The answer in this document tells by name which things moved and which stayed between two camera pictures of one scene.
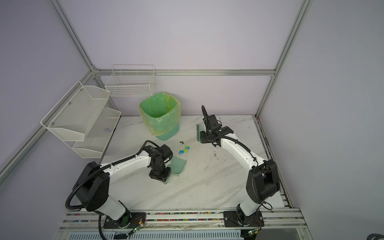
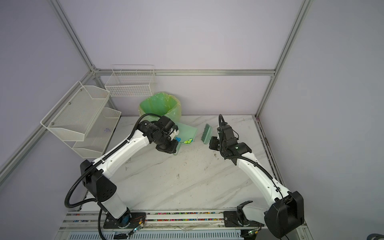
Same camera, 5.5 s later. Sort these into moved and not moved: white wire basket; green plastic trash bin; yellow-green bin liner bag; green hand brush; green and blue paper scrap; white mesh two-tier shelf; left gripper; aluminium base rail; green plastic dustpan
Moved: green plastic dustpan; left gripper; green hand brush; green and blue paper scrap
Not moved: white mesh two-tier shelf; aluminium base rail; white wire basket; yellow-green bin liner bag; green plastic trash bin
